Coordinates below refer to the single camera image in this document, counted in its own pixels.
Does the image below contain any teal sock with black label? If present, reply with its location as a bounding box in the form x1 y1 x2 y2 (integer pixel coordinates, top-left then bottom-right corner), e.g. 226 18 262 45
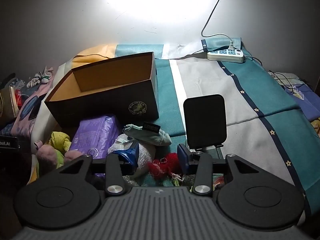
122 121 172 146

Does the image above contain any thin black cable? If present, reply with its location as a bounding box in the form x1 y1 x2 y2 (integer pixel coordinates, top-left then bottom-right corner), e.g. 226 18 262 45
244 56 316 93

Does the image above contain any blue printed cloth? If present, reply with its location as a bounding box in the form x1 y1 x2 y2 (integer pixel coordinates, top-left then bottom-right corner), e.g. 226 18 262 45
267 72 320 138

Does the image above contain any yellow towel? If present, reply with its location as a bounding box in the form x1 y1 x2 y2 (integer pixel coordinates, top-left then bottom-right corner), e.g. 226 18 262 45
49 131 73 155

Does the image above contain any white towel with label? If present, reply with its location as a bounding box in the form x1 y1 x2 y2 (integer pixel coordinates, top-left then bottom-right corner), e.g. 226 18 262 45
108 133 135 153

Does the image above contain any pink patterned pillow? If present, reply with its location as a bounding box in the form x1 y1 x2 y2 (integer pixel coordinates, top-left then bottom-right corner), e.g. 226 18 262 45
0 66 55 155

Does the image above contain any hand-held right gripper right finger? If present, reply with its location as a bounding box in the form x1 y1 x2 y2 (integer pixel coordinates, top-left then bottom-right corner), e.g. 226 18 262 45
177 144 265 196

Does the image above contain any green and pink plush toy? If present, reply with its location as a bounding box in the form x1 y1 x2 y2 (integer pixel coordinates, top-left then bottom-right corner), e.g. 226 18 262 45
34 141 85 178

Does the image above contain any dark brown cardboard box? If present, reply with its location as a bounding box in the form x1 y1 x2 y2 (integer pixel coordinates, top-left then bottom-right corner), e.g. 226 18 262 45
44 52 160 128

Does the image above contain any white bubbly cloth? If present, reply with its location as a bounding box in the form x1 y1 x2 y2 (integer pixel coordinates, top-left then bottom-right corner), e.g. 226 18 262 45
125 142 157 180

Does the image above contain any red packet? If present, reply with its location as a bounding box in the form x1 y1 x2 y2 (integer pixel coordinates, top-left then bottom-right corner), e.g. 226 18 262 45
14 87 23 105

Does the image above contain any gold box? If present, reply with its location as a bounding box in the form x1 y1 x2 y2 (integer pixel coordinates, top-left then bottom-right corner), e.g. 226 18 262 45
0 85 20 125

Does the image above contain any striped teal and white bedsheet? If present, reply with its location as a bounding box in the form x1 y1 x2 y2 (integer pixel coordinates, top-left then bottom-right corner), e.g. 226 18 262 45
27 37 320 218

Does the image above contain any red fuzzy sock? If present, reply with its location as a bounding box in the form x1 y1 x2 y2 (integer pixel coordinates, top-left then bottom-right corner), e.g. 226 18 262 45
147 152 184 178

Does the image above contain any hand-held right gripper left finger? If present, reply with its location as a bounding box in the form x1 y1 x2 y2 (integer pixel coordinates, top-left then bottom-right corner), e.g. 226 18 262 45
54 140 140 197

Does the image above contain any white power strip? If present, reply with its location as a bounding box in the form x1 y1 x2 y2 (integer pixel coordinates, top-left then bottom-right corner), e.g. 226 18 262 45
207 49 245 64

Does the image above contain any bundle of white gloves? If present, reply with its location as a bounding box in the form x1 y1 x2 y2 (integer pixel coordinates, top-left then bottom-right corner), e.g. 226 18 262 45
27 66 54 88

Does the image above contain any purple plastic packet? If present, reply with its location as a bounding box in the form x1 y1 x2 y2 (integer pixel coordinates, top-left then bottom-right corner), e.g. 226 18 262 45
69 114 123 178

